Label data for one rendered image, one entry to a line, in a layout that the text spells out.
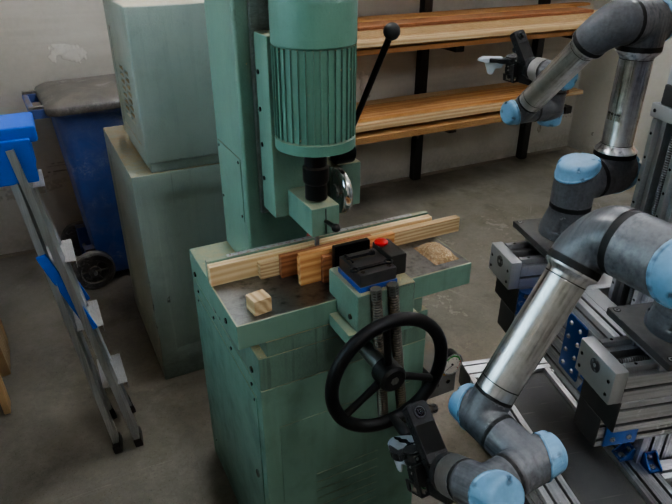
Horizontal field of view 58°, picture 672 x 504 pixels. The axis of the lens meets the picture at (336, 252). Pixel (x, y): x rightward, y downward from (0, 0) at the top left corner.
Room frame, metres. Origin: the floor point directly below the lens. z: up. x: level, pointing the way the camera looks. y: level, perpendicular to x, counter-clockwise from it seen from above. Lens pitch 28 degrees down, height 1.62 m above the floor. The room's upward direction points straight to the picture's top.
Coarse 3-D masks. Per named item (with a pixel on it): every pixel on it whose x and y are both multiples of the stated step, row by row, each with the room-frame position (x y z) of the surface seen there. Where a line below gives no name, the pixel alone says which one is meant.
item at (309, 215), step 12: (288, 192) 1.34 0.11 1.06; (300, 192) 1.32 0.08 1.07; (288, 204) 1.34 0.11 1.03; (300, 204) 1.28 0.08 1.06; (312, 204) 1.25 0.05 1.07; (324, 204) 1.25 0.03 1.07; (336, 204) 1.25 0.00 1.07; (300, 216) 1.28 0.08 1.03; (312, 216) 1.22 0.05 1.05; (324, 216) 1.24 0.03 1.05; (336, 216) 1.25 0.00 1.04; (312, 228) 1.22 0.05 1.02; (324, 228) 1.24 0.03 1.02
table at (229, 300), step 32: (416, 256) 1.32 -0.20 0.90; (224, 288) 1.17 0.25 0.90; (256, 288) 1.17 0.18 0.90; (288, 288) 1.17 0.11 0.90; (320, 288) 1.17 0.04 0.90; (416, 288) 1.22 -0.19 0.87; (448, 288) 1.26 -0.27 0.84; (224, 320) 1.09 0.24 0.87; (256, 320) 1.04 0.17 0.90; (288, 320) 1.07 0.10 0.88; (320, 320) 1.10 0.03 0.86
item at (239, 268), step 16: (384, 224) 1.40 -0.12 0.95; (400, 224) 1.40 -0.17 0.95; (320, 240) 1.31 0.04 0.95; (336, 240) 1.32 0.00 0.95; (256, 256) 1.23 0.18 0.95; (272, 256) 1.24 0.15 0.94; (208, 272) 1.18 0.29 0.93; (224, 272) 1.19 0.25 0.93; (240, 272) 1.21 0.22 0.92; (256, 272) 1.22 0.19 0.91
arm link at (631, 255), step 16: (624, 224) 0.86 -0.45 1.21; (640, 224) 0.85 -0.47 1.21; (656, 224) 0.84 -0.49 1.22; (608, 240) 0.85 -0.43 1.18; (624, 240) 0.84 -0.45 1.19; (640, 240) 0.82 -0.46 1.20; (656, 240) 0.81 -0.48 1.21; (608, 256) 0.84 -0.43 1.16; (624, 256) 0.82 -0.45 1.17; (640, 256) 0.80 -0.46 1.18; (656, 256) 0.79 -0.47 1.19; (608, 272) 0.85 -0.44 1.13; (624, 272) 0.82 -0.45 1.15; (640, 272) 0.79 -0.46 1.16; (656, 272) 0.77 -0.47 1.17; (640, 288) 0.80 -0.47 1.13; (656, 288) 0.77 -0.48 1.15
